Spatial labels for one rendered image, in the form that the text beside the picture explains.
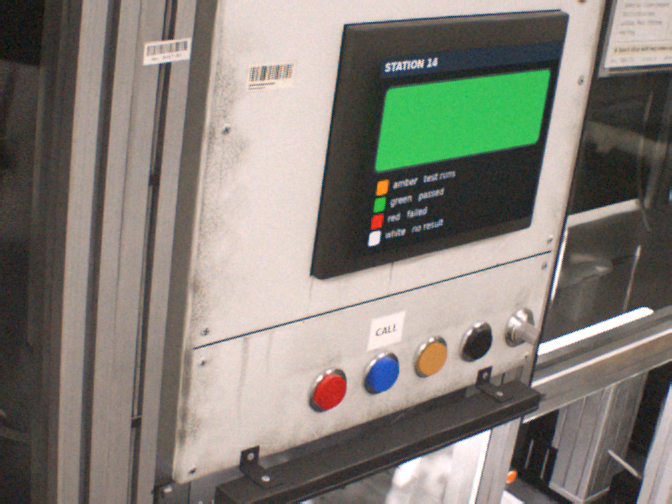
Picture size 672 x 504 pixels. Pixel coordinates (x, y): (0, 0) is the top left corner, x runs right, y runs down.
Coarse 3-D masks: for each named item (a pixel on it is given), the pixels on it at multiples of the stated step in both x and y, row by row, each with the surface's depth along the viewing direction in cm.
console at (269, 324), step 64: (256, 0) 89; (320, 0) 93; (384, 0) 97; (448, 0) 102; (512, 0) 107; (576, 0) 113; (192, 64) 93; (256, 64) 92; (320, 64) 96; (576, 64) 116; (192, 128) 95; (256, 128) 94; (320, 128) 98; (576, 128) 120; (192, 192) 96; (256, 192) 96; (320, 192) 101; (192, 256) 96; (256, 256) 99; (320, 256) 102; (384, 256) 107; (448, 256) 114; (512, 256) 121; (192, 320) 97; (256, 320) 101; (320, 320) 106; (384, 320) 112; (448, 320) 118; (512, 320) 124; (192, 384) 99; (256, 384) 104; (320, 384) 109; (448, 384) 122; (192, 448) 102
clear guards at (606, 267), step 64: (640, 0) 121; (640, 64) 125; (640, 128) 129; (576, 192) 126; (640, 192) 134; (576, 256) 130; (640, 256) 138; (576, 320) 134; (640, 320) 144; (576, 384) 140; (320, 448) 114; (448, 448) 128
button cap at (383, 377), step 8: (384, 360) 113; (392, 360) 113; (376, 368) 112; (384, 368) 113; (392, 368) 113; (376, 376) 112; (384, 376) 113; (392, 376) 114; (376, 384) 113; (384, 384) 113; (392, 384) 114
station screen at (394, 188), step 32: (384, 64) 97; (416, 64) 99; (448, 64) 101; (480, 64) 104; (512, 64) 107; (544, 64) 109; (384, 96) 98; (544, 128) 113; (448, 160) 106; (480, 160) 108; (512, 160) 111; (384, 192) 102; (416, 192) 105; (448, 192) 107; (480, 192) 110; (512, 192) 113; (384, 224) 103; (416, 224) 106; (448, 224) 109; (480, 224) 112
